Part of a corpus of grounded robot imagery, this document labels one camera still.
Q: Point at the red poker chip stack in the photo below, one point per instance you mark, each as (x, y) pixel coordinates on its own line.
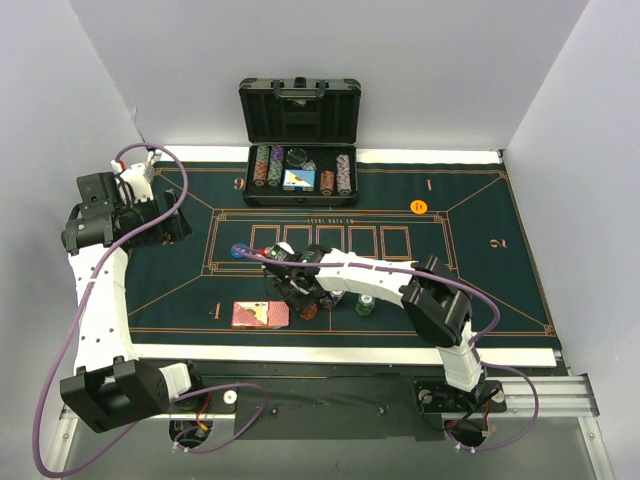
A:
(309, 312)

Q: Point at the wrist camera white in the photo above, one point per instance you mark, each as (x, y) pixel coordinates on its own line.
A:
(134, 183)
(282, 252)

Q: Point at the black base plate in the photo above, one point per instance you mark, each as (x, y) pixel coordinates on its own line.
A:
(294, 401)

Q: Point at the green red chips in case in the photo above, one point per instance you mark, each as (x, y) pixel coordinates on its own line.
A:
(261, 166)

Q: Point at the orange chips in case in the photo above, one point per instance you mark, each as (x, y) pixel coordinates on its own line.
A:
(327, 181)

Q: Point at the blue poker chip stack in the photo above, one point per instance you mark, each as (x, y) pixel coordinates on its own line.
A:
(332, 298)

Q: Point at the blue small blind button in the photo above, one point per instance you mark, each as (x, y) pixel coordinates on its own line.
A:
(239, 250)

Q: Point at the lilac chips in case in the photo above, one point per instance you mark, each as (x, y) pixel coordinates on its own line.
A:
(343, 178)

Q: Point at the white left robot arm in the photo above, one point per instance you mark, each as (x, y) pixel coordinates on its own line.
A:
(111, 387)

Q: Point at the purple green chips in case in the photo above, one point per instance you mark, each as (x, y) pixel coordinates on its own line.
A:
(275, 169)

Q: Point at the black round button in case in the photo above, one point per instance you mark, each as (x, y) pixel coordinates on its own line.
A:
(296, 156)

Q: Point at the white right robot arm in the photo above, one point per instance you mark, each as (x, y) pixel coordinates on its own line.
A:
(439, 311)

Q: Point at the blue card box in case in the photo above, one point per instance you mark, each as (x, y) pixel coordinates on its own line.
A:
(299, 180)

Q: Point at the green poker chip stack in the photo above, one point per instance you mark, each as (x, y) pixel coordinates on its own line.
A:
(365, 305)

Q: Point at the orange big blind button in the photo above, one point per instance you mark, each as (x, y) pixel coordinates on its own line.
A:
(418, 207)

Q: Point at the green poker table mat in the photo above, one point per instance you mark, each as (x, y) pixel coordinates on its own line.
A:
(183, 294)

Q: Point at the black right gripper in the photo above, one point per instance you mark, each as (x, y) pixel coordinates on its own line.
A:
(288, 286)

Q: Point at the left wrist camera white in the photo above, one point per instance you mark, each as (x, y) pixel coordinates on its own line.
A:
(134, 183)

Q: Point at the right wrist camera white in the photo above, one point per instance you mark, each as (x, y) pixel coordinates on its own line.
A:
(282, 252)

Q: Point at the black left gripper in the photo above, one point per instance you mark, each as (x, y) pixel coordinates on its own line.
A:
(167, 220)

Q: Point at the black poker chip case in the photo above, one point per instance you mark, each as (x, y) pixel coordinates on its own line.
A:
(317, 115)

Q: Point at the red playing card deck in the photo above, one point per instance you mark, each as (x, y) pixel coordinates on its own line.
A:
(259, 315)

